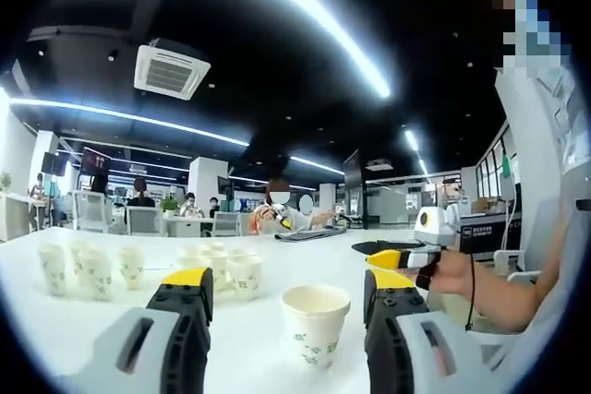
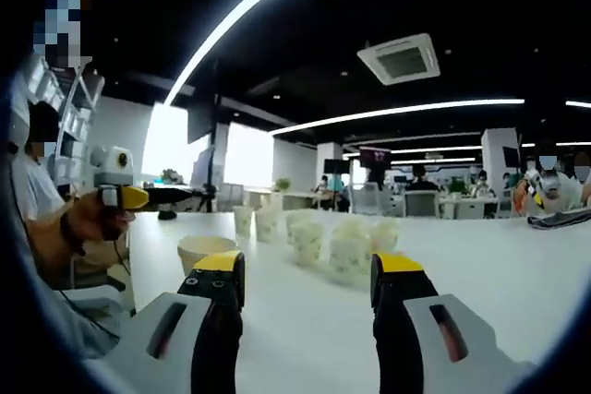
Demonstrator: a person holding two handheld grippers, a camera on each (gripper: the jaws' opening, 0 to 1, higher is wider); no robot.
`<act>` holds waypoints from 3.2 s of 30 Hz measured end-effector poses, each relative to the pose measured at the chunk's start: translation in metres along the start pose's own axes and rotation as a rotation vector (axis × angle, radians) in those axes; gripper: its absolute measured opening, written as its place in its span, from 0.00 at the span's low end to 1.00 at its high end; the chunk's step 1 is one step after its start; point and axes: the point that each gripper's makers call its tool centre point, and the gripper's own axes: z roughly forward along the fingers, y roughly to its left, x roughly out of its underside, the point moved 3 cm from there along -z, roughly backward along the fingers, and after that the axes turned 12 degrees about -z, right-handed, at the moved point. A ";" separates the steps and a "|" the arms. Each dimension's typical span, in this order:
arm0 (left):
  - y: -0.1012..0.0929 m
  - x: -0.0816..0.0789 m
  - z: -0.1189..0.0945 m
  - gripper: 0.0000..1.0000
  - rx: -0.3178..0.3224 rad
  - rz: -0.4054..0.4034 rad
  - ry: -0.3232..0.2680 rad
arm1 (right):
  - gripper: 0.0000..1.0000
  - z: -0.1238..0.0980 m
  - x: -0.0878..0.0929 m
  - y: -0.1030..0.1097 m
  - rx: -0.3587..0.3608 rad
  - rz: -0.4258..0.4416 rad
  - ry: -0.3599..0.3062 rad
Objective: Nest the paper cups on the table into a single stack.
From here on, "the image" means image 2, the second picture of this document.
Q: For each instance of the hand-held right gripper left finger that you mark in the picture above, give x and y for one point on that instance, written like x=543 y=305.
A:
x=212 y=343

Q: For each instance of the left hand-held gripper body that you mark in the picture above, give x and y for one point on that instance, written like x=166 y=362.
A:
x=111 y=168

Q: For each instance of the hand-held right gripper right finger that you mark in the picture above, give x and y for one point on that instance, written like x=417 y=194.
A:
x=397 y=343

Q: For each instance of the stack of nested paper cups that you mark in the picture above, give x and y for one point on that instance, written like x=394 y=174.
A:
x=198 y=255

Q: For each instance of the group of paper cups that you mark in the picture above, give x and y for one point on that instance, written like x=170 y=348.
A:
x=307 y=242

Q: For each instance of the person's left hand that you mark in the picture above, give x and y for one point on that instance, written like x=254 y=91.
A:
x=92 y=221

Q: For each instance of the black side table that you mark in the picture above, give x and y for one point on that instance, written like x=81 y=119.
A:
x=184 y=194

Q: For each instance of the black computer mouse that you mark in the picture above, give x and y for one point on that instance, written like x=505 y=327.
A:
x=167 y=215

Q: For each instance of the black display stand pole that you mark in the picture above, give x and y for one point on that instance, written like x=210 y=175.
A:
x=213 y=163

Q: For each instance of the white storage shelf rack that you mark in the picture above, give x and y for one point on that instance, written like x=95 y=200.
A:
x=74 y=112

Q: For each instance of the large dark display screen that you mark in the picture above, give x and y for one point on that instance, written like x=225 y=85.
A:
x=201 y=122

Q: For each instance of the white table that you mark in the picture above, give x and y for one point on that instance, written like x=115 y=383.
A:
x=305 y=343

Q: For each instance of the white office chair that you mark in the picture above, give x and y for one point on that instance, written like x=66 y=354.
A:
x=369 y=200
x=421 y=204
x=501 y=208

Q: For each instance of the small black monitor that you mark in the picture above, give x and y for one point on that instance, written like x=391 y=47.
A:
x=510 y=156
x=333 y=165

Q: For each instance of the dark red hanging display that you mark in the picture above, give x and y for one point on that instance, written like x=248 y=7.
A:
x=375 y=156

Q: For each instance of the long white ceiling light strip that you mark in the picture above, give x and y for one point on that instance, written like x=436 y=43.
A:
x=240 y=8

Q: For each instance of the grey cloth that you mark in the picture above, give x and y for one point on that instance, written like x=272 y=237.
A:
x=558 y=219

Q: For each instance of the white ceiling air conditioner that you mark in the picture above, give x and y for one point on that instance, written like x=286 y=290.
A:
x=401 y=59

